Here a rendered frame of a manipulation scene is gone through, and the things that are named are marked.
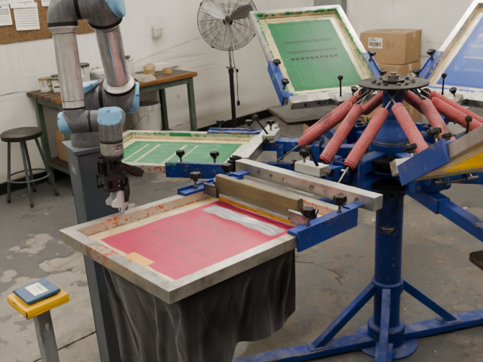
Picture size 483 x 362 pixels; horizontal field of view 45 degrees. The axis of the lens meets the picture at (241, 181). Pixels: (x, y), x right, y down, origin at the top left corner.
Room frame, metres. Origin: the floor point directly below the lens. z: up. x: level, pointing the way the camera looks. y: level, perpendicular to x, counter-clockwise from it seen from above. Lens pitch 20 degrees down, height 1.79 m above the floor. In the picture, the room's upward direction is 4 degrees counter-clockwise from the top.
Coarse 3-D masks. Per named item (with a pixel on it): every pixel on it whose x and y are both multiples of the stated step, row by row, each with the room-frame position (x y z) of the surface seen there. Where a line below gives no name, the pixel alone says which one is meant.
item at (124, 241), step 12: (216, 204) 2.03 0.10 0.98; (228, 204) 2.03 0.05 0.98; (180, 216) 1.91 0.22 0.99; (204, 216) 1.91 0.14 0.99; (216, 216) 1.90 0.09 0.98; (144, 228) 1.81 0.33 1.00; (108, 240) 1.72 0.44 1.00; (120, 240) 1.72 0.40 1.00; (132, 240) 1.71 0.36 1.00; (132, 252) 1.62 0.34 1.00; (144, 252) 1.62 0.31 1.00
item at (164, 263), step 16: (240, 224) 1.82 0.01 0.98; (272, 224) 1.81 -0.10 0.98; (288, 224) 1.81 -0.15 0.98; (256, 240) 1.69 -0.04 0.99; (144, 256) 1.59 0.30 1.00; (160, 256) 1.58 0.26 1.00; (208, 256) 1.57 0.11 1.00; (224, 256) 1.57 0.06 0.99; (160, 272) 1.48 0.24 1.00; (176, 272) 1.47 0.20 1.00; (192, 272) 1.47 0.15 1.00
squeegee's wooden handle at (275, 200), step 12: (216, 180) 2.06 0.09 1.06; (228, 180) 2.01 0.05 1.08; (240, 180) 1.99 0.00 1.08; (228, 192) 2.01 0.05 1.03; (240, 192) 1.96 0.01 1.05; (252, 192) 1.92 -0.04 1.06; (264, 192) 1.87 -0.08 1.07; (276, 192) 1.84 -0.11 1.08; (264, 204) 1.87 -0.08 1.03; (276, 204) 1.83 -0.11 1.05; (288, 204) 1.79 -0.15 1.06; (300, 204) 1.77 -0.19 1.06
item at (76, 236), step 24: (288, 192) 2.04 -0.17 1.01; (120, 216) 1.84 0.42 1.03; (144, 216) 1.90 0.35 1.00; (72, 240) 1.67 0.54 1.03; (288, 240) 1.60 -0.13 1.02; (120, 264) 1.47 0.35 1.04; (216, 264) 1.45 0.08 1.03; (240, 264) 1.47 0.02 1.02; (144, 288) 1.38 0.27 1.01; (168, 288) 1.32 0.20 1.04; (192, 288) 1.35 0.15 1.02
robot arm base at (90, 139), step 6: (90, 132) 2.15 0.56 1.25; (96, 132) 2.16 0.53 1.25; (72, 138) 2.17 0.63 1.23; (78, 138) 2.15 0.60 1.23; (84, 138) 2.14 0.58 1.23; (90, 138) 2.14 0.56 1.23; (96, 138) 2.15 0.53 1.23; (72, 144) 2.17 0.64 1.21; (78, 144) 2.14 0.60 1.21; (84, 144) 2.13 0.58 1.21; (90, 144) 2.13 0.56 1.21; (96, 144) 2.14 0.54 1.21
